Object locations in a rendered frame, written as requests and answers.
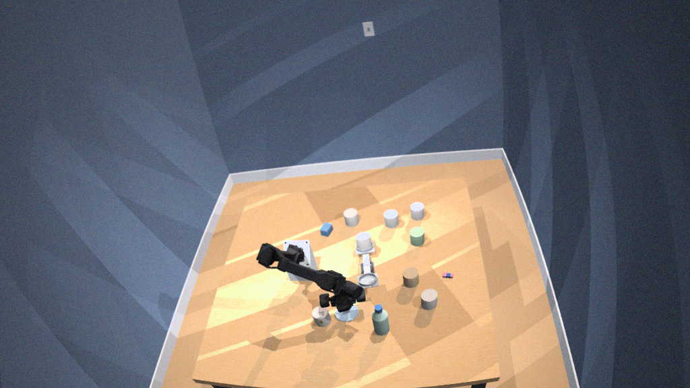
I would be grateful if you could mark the tan cylinder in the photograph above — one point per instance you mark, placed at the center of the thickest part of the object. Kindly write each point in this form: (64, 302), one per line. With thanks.
(410, 277)

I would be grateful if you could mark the pale green cylinder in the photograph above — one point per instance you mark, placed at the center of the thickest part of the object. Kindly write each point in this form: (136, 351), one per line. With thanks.
(417, 236)

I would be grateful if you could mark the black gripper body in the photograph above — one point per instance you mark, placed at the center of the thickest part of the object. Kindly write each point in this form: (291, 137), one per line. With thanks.
(324, 299)

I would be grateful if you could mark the small blue block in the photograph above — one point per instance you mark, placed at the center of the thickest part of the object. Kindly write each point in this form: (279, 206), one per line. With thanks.
(326, 229)

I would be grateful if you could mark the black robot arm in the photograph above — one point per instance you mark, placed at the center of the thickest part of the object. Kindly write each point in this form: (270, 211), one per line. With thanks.
(327, 280)

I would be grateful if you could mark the light blue round dish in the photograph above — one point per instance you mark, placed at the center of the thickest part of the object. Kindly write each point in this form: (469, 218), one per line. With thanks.
(348, 316)

